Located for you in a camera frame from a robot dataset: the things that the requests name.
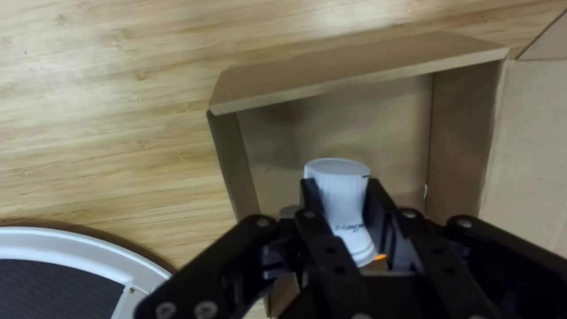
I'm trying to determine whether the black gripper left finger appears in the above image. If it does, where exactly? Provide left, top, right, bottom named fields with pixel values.
left=279, top=180, right=377, bottom=319

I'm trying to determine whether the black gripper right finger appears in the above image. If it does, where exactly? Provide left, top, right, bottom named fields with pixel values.
left=366, top=182, right=567, bottom=319

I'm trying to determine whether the white coffee pod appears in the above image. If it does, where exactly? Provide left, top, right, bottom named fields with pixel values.
left=302, top=159, right=377, bottom=268

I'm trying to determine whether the orange-lidded coffee pod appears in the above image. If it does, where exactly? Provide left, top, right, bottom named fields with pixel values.
left=373, top=254, right=387, bottom=263

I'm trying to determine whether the brown cardboard box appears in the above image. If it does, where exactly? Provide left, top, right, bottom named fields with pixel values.
left=205, top=12, right=567, bottom=316

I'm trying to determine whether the white two-tier turntable stand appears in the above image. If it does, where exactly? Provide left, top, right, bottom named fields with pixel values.
left=0, top=228, right=169, bottom=319

